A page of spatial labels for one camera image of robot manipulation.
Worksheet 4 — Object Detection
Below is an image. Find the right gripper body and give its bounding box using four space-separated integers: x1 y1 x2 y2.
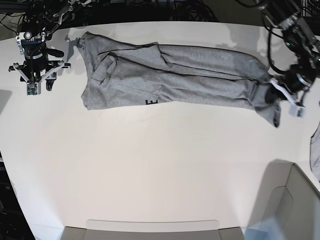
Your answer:
8 60 70 83

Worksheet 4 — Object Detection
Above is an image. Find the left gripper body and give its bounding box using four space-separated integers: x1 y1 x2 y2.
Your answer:
276 64 315 105

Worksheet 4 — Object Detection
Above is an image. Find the grey T-shirt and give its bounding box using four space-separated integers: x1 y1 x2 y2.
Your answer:
77 32 281 127

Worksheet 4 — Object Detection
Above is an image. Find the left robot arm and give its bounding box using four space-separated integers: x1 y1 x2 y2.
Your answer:
254 0 320 97

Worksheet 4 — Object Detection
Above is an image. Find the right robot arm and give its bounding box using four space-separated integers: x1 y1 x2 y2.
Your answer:
0 0 91 96

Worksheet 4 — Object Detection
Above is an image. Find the grey garment at right edge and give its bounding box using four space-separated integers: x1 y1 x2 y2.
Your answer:
309 124 320 182

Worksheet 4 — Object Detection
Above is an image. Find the grey plastic bin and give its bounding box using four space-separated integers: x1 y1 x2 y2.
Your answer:
243 162 320 240

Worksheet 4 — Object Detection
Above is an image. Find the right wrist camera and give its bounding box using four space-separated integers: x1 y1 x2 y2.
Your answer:
26 82 41 96

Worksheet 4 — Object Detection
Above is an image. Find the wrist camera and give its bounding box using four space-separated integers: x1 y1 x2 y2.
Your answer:
26 82 41 96
289 104 305 118

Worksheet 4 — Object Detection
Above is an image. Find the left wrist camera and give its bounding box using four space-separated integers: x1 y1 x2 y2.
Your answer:
289 104 305 118

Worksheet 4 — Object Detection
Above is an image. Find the black cable bundle background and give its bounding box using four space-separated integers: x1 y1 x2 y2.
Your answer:
172 0 219 23

